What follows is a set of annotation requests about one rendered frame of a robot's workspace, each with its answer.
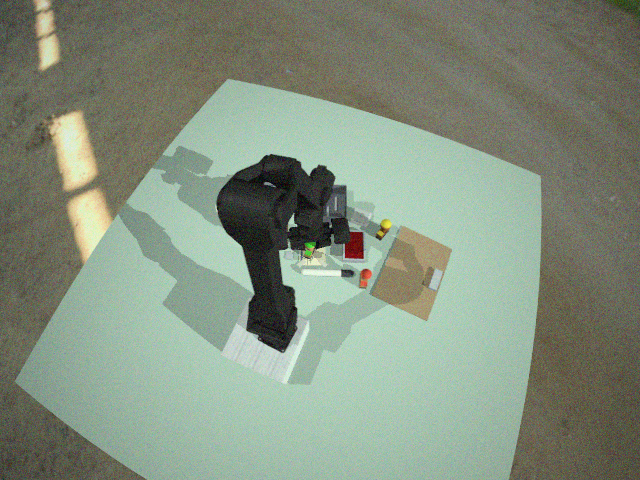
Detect wooden fail stamp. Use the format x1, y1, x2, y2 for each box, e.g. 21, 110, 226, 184
359, 269, 371, 289

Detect wooden rubber stamp with yellow knob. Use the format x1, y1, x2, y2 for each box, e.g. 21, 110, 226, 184
375, 219, 392, 241

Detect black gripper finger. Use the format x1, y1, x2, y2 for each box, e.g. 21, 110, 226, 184
289, 227, 306, 251
315, 237, 332, 249

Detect tan clipboard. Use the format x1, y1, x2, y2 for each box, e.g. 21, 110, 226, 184
372, 226, 452, 321

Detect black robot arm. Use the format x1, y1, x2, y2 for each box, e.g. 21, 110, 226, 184
216, 154, 336, 353

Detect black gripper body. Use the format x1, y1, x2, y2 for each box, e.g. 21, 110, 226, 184
278, 217, 351, 250

